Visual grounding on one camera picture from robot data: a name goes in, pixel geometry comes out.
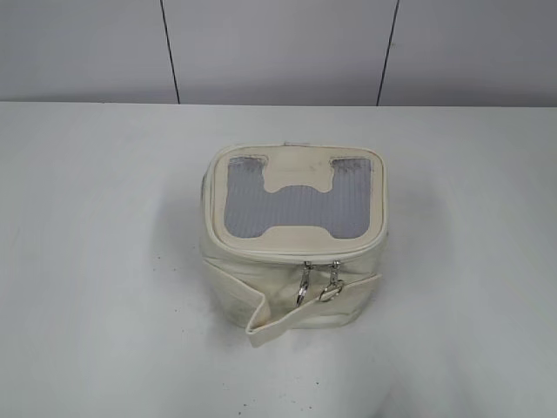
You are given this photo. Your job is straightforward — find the cream fabric zipper bag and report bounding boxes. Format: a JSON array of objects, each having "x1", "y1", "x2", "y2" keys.
[{"x1": 200, "y1": 145, "x2": 388, "y2": 347}]

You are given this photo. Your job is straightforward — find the metal ring zipper pull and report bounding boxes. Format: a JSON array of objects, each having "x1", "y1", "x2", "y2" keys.
[
  {"x1": 296, "y1": 261, "x2": 313, "y2": 307},
  {"x1": 318, "y1": 260, "x2": 345, "y2": 303}
]

